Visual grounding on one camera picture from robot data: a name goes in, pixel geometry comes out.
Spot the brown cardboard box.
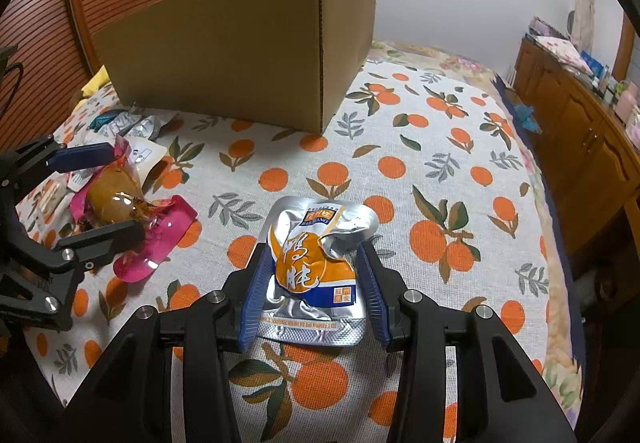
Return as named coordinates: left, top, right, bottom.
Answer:
left=91, top=0, right=379, bottom=136

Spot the yellow plush cloth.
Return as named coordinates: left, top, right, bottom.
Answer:
left=75, top=64, right=118, bottom=111

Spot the teal cloth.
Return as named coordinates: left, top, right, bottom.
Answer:
left=515, top=104, right=542, bottom=134

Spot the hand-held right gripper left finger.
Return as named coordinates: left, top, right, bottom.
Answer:
left=65, top=243, right=271, bottom=443

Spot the patterned curtain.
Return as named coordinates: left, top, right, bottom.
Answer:
left=567, top=0, right=598, bottom=54

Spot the pale snack packet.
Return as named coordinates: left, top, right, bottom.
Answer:
left=37, top=173, right=87, bottom=220

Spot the wooden cabinet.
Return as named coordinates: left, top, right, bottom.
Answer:
left=507, top=36, right=640, bottom=274

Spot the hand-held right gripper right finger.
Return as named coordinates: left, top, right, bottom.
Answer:
left=357, top=240, right=576, bottom=443

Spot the floral folded cloth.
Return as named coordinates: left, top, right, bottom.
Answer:
left=537, top=36, right=593, bottom=74

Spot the white snack packet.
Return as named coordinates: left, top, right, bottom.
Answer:
left=125, top=138, right=168, bottom=194

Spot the teal snack packet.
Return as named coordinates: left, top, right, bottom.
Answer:
left=90, top=109, right=123, bottom=129

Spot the orange print bed sheet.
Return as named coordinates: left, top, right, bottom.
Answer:
left=15, top=39, right=586, bottom=443

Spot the pink clear snack packet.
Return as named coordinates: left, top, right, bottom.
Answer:
left=70, top=133, right=200, bottom=282

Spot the silver orange snack pouch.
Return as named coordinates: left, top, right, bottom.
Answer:
left=255, top=196, right=380, bottom=348

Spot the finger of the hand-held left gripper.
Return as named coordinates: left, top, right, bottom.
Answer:
left=0, top=134, right=116, bottom=204
left=0, top=203, right=147, bottom=331

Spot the silver snack packet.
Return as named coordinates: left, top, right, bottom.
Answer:
left=112, top=109, right=146, bottom=134
left=132, top=117, right=169, bottom=142

